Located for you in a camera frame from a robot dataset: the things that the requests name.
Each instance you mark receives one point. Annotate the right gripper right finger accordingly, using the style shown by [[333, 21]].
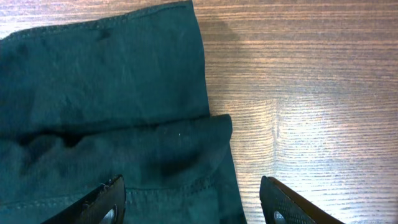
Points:
[[282, 205]]

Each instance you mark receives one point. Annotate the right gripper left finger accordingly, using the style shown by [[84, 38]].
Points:
[[103, 205]]

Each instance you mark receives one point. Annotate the black shorts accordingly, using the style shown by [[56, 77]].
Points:
[[81, 103]]

